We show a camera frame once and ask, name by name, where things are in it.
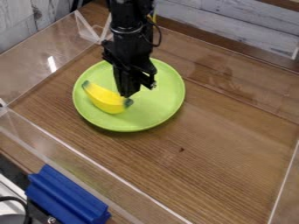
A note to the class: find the blue plastic clamp block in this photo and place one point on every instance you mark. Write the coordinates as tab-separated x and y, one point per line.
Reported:
64	199

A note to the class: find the yellow labelled tin can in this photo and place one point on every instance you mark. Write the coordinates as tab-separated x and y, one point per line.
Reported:
153	16

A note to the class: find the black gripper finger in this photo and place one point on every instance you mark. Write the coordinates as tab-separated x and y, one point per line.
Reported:
134	84
121	78

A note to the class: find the green round plate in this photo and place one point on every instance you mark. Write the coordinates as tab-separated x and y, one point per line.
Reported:
154	107

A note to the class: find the clear acrylic enclosure wall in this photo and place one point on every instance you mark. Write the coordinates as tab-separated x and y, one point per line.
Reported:
218	165

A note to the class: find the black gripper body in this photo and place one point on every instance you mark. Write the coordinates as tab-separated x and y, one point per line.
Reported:
129	52

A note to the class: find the yellow toy banana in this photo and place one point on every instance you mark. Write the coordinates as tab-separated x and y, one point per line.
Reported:
107	100

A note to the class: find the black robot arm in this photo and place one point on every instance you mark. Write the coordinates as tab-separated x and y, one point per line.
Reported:
130	15

